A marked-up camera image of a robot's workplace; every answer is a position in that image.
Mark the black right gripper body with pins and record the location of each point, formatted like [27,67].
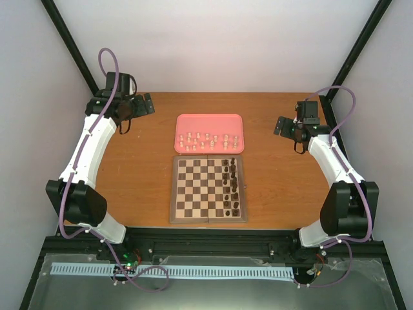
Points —
[285,132]

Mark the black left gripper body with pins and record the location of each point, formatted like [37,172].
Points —
[141,110]

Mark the white chess queen piece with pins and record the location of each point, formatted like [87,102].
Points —
[226,138]

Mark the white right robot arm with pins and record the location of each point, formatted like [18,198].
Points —
[348,211]

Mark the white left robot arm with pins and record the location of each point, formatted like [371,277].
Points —
[73,195]

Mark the dark chess king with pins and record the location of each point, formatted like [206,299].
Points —
[234,181]

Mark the wooden chess board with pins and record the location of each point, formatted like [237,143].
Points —
[198,192]

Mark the pink plastic tray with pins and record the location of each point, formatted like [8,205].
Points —
[214,124]

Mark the right black corner post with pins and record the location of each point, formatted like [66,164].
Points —
[365,34]

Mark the black corner post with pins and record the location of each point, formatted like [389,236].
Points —
[61,27]
[365,34]

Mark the left black corner post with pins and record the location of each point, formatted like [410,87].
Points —
[61,27]

